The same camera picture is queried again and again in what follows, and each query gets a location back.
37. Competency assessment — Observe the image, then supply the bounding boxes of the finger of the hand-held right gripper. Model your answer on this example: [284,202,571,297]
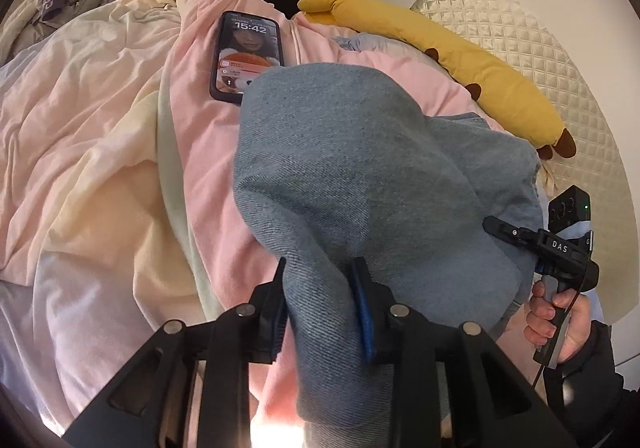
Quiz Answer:
[482,215,543,251]

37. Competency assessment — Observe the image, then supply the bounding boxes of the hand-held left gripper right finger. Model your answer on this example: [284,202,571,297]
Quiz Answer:
[347,257,563,448]

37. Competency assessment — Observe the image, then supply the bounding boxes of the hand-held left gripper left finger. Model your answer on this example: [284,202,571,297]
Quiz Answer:
[62,255,288,448]

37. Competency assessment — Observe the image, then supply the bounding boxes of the blue denim jeans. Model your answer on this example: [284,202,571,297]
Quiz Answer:
[232,62,546,448]

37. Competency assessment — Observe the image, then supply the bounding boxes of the person's right forearm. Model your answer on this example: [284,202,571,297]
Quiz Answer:
[544,321,640,448]

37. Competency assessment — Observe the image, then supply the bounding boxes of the person's right hand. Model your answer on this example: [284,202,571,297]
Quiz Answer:
[524,281,594,365]

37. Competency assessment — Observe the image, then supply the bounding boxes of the cream quilted headboard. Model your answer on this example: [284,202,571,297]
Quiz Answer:
[410,0,633,329]

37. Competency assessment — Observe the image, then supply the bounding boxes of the yellow banana plush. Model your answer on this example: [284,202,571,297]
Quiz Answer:
[297,0,576,160]

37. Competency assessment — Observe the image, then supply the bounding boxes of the pastel pink cream blanket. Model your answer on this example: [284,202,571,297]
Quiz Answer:
[0,0,556,448]

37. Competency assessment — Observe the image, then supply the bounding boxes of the black smartphone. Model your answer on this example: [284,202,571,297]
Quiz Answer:
[209,11,285,105]

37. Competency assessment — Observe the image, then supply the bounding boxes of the cream jacket with purple cuff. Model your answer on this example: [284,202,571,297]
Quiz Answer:
[0,0,81,56]

